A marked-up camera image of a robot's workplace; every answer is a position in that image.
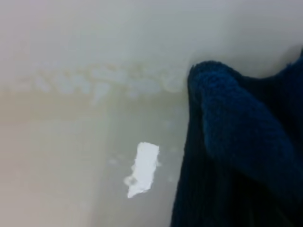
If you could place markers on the dark blue cloth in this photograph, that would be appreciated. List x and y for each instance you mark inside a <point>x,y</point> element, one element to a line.
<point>236,142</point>

